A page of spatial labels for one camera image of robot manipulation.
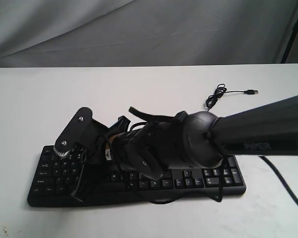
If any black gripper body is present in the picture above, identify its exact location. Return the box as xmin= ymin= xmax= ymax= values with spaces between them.
xmin=94 ymin=116 xmax=174 ymax=180

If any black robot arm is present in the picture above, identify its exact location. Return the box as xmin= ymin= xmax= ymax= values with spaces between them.
xmin=65 ymin=96 xmax=298 ymax=201

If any black acer keyboard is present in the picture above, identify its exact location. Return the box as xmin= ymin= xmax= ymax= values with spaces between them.
xmin=27 ymin=145 xmax=246 ymax=208

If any grey backdrop cloth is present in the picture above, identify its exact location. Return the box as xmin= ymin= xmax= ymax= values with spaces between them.
xmin=0 ymin=0 xmax=298 ymax=67

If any black tripod stand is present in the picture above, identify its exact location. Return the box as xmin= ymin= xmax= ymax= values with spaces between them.
xmin=280 ymin=18 xmax=298 ymax=64

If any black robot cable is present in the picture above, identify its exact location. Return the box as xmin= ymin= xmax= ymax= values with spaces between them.
xmin=124 ymin=155 xmax=298 ymax=216

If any black usb cable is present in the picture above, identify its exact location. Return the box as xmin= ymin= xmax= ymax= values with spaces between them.
xmin=203 ymin=83 xmax=259 ymax=113

